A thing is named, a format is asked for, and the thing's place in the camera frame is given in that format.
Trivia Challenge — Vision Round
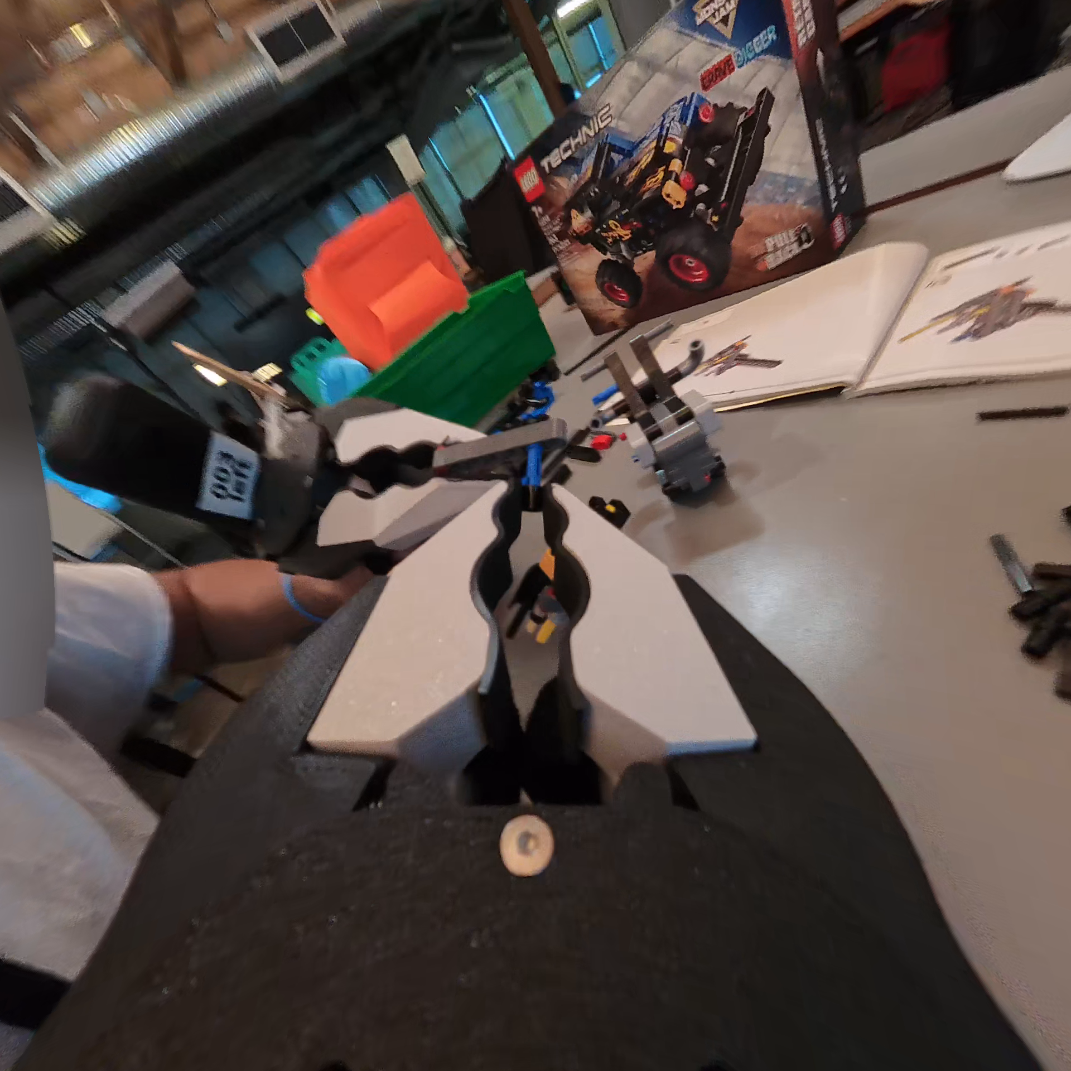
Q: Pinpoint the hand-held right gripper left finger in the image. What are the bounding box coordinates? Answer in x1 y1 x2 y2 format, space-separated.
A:
306 479 524 783

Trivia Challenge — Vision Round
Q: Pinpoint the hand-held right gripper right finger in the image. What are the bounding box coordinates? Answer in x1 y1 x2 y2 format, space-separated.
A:
523 484 761 783

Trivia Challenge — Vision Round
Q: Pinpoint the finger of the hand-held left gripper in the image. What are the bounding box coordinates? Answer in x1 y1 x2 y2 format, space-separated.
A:
322 400 488 496
316 475 505 555

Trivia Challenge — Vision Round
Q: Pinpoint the grey lego beam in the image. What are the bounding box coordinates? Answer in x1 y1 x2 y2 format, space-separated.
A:
431 418 570 482

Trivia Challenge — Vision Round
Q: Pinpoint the person's left forearm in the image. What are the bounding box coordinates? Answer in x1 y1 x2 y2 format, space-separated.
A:
155 556 327 670

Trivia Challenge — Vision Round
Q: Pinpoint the pile of loose lego parts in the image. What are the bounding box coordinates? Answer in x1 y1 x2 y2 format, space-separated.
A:
498 380 629 461

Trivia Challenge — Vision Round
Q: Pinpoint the grey lego motor assembly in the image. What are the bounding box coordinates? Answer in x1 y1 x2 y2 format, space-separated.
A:
598 335 729 503

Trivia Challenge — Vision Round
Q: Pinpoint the pile of small lego pins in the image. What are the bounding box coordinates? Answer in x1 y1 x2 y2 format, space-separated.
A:
990 502 1071 699

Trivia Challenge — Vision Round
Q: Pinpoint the lego set box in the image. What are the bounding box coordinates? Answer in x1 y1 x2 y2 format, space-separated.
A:
510 0 867 336

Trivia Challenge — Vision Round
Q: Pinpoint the person's left hand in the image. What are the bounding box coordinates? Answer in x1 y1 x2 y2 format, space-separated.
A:
322 562 390 620

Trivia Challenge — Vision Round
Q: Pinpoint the light blue bag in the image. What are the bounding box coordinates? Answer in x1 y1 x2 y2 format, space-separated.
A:
318 355 373 404

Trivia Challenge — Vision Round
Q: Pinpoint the green plastic bin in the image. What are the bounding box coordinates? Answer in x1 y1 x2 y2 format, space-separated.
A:
351 272 557 428

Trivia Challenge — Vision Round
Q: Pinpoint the blue wristband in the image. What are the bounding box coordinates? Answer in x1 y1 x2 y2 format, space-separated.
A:
280 573 329 627

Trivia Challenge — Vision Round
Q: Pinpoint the orange plastic bin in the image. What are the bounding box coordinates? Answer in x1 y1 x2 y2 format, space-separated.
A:
303 192 470 369

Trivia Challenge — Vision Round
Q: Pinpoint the open instruction booklet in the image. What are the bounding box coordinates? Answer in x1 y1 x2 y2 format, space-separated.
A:
611 221 1071 411

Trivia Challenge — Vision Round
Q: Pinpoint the white lamp base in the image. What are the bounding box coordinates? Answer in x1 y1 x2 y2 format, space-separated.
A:
1002 107 1071 184

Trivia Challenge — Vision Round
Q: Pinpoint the red container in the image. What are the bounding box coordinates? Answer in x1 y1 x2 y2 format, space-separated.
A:
879 12 955 89

